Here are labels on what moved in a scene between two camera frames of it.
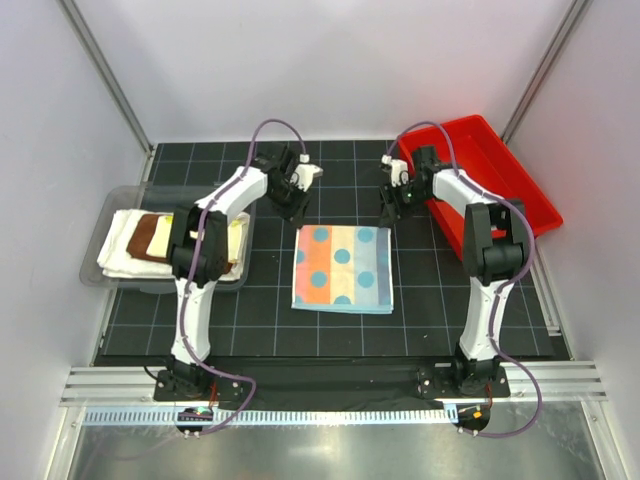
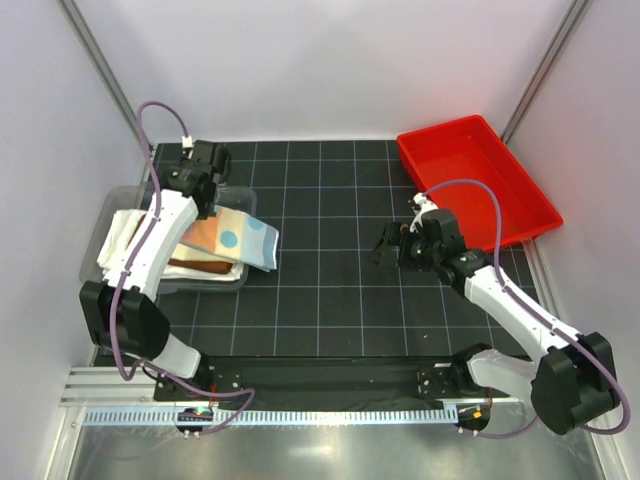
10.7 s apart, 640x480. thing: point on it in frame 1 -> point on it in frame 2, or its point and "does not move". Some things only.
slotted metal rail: x=127 y=416 does not move
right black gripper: x=390 y=215 -> x=393 y=234
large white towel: x=115 y=261 does not move
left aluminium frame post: x=109 y=79 does not move
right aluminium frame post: x=565 y=35 does not move
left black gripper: x=295 y=214 -> x=207 y=213
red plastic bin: x=472 y=146 does not move
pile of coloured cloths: x=343 y=269 -> x=238 y=235
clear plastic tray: x=150 y=198 does not move
